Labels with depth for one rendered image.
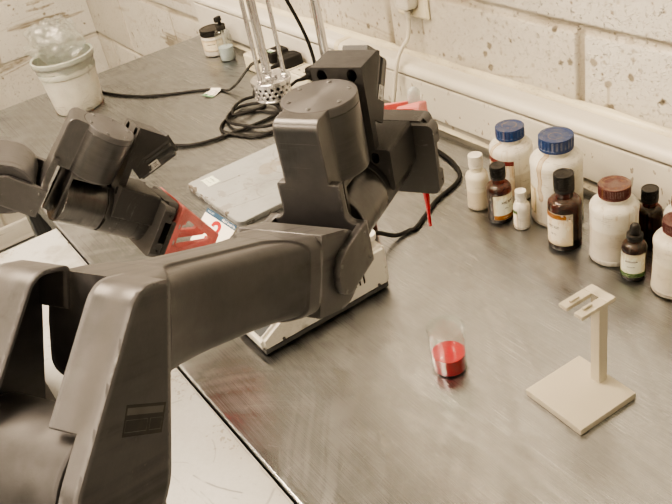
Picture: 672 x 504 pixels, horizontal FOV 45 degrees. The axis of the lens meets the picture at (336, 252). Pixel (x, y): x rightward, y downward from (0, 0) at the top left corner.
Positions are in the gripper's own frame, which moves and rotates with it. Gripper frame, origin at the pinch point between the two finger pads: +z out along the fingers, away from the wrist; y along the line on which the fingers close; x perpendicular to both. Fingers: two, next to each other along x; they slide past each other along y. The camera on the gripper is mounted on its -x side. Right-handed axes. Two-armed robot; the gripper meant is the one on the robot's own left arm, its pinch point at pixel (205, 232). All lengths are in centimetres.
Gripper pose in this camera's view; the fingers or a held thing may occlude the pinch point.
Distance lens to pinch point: 104.2
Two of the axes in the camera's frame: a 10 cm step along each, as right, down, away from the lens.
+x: -3.9, 9.0, 1.8
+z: 7.4, 2.0, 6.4
